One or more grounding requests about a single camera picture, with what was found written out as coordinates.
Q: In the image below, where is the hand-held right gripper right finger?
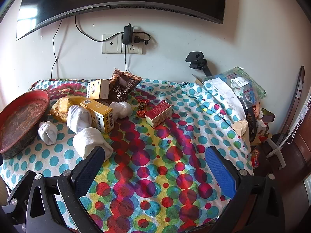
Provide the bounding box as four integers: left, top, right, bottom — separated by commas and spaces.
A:
205, 146, 286, 233

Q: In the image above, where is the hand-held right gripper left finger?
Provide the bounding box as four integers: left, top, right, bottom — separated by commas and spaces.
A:
7, 146, 106, 233

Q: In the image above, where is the white sock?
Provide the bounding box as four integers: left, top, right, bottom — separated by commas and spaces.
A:
109, 101, 133, 119
72, 127, 113, 162
67, 105, 91, 133
38, 121, 58, 145

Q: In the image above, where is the yellow carton box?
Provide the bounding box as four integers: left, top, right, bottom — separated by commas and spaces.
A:
86, 79, 110, 100
80, 99, 114, 134

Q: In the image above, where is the yellow snack bag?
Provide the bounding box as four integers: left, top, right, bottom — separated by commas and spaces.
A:
50, 96, 84, 123

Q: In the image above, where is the red round tray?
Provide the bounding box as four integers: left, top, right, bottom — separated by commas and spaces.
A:
0, 90, 51, 160

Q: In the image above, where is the red carton box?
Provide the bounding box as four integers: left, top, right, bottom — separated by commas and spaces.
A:
144, 100, 172, 128

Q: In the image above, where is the crumpled beige paper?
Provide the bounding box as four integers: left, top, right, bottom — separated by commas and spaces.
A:
231, 119, 249, 139

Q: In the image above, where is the white fan stand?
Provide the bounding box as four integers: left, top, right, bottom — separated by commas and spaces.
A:
266, 138, 287, 169

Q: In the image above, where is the polka dot tablecloth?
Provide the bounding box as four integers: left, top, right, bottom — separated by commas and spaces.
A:
0, 78, 254, 233

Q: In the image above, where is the red wrapped candy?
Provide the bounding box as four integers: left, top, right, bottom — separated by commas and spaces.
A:
136, 99, 148, 117

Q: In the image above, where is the pile of plastic bags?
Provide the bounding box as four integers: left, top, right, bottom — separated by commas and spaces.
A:
192, 67, 266, 107

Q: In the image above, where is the brown snack bag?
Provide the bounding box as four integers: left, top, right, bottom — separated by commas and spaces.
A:
107, 68, 142, 102

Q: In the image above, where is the white power strip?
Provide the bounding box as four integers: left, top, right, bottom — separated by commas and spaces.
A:
298, 104, 309, 122

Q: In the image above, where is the white power outlet plate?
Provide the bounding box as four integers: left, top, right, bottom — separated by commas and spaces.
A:
121, 34, 143, 54

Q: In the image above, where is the black power adapter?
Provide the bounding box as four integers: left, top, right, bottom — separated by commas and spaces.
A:
122, 23, 134, 45

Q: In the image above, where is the dark curved frame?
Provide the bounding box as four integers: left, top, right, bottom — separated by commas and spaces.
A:
279, 65, 305, 141

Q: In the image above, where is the black clamp mount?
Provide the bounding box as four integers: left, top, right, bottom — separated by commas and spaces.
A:
185, 51, 213, 77

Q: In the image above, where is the black adapter cable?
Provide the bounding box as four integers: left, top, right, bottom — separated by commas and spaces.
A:
124, 44, 129, 73

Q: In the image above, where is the thin black wall cable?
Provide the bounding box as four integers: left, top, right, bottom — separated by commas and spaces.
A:
51, 21, 63, 80

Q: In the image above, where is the white coaxial wall plate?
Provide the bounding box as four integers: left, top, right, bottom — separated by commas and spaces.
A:
102, 33, 122, 54

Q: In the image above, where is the black television power cable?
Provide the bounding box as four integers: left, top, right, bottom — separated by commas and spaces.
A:
75, 15, 125, 42

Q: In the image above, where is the black plug with cable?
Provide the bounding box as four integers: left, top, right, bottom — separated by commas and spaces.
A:
132, 31, 151, 45

